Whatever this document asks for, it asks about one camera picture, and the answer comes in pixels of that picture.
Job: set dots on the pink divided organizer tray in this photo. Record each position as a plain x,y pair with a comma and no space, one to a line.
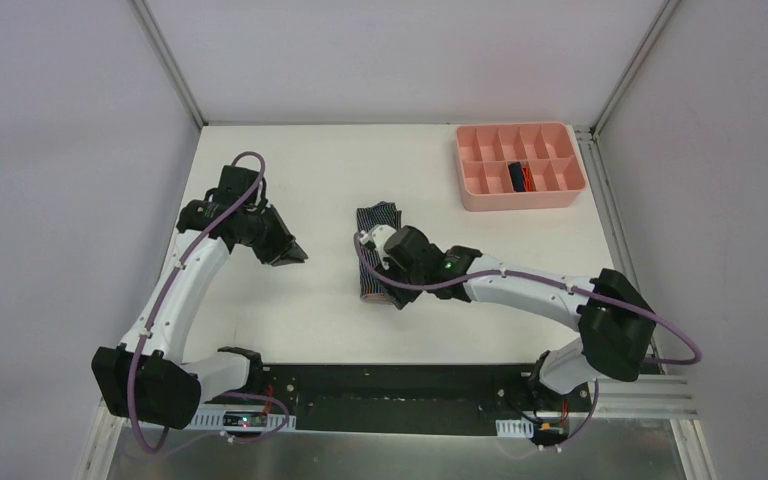
484,150

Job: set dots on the navy orange underwear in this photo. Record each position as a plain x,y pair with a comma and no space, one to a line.
520,177

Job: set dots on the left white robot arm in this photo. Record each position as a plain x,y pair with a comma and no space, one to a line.
162,328

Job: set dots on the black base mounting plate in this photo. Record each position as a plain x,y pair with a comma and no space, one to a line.
464,400

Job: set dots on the right white cable duct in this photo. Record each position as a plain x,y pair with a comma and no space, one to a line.
514,428

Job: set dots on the aluminium frame rail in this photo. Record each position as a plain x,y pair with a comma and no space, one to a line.
636,397

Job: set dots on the white cable duct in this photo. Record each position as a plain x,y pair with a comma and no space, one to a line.
514,428
245,421

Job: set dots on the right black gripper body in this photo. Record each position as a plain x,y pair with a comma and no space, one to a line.
391,287

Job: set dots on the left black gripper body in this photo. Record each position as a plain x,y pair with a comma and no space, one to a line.
273,237

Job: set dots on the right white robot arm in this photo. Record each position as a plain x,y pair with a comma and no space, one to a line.
608,315

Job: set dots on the left white cable duct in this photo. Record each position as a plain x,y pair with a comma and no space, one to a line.
245,421

